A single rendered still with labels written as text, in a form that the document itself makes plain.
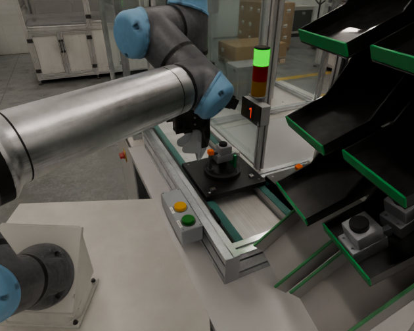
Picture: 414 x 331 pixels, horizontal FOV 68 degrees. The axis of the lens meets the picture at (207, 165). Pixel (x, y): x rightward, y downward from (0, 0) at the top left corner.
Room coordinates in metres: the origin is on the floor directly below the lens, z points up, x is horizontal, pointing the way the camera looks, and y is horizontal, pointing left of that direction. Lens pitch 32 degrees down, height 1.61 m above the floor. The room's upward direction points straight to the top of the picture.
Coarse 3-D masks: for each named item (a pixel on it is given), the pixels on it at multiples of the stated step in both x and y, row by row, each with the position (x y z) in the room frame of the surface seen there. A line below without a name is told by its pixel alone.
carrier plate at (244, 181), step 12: (240, 156) 1.08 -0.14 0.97; (192, 168) 0.99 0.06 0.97; (252, 168) 0.99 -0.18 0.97; (192, 180) 0.93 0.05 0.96; (204, 180) 0.91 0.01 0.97; (240, 180) 0.91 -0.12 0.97; (252, 180) 0.91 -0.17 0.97; (264, 180) 0.91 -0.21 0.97; (204, 192) 0.84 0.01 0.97; (216, 192) 0.84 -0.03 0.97; (228, 192) 0.85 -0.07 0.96
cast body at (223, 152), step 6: (216, 144) 0.98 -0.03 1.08; (222, 144) 0.96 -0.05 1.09; (228, 144) 0.97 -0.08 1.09; (216, 150) 0.97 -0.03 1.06; (222, 150) 0.94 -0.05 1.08; (228, 150) 0.95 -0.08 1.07; (216, 156) 0.95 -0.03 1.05; (222, 156) 0.94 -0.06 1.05; (228, 156) 0.95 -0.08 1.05; (216, 162) 0.95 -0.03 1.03; (222, 162) 0.95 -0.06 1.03
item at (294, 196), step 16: (320, 160) 0.59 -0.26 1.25; (336, 160) 0.59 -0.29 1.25; (288, 176) 0.57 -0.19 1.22; (304, 176) 0.58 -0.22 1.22; (320, 176) 0.56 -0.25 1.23; (336, 176) 0.54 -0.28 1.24; (352, 176) 0.53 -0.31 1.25; (288, 192) 0.54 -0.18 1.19; (304, 192) 0.53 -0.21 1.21; (320, 192) 0.51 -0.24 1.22; (336, 192) 0.50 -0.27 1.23; (352, 192) 0.46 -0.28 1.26; (368, 192) 0.47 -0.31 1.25; (304, 208) 0.49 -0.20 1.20; (320, 208) 0.48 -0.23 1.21; (336, 208) 0.46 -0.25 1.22
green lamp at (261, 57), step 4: (256, 52) 0.99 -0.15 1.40; (260, 52) 0.98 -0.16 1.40; (264, 52) 0.98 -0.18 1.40; (268, 52) 0.98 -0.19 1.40; (256, 56) 0.99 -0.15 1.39; (260, 56) 0.98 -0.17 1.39; (264, 56) 0.98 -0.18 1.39; (268, 56) 0.99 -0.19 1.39; (256, 60) 0.99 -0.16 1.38; (260, 60) 0.98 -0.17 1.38; (264, 60) 0.98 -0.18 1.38; (268, 60) 0.99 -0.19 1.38; (256, 64) 0.98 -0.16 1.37; (260, 64) 0.98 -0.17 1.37; (264, 64) 0.98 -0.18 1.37; (268, 64) 0.99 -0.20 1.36
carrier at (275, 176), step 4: (308, 160) 1.02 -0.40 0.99; (292, 168) 0.99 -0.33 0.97; (276, 172) 0.97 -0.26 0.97; (280, 172) 0.97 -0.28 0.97; (284, 172) 0.97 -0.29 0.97; (288, 172) 0.97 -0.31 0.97; (292, 172) 0.97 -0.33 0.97; (268, 176) 0.94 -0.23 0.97; (272, 176) 0.94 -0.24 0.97; (276, 176) 0.94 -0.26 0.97; (280, 176) 0.94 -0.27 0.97; (284, 176) 0.94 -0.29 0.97; (268, 180) 0.93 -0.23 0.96; (272, 180) 0.91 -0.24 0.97; (276, 180) 0.91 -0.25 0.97; (272, 184) 0.90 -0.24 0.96; (276, 184) 0.89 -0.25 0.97; (276, 188) 0.88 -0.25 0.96; (280, 192) 0.86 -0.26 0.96; (284, 196) 0.84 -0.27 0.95
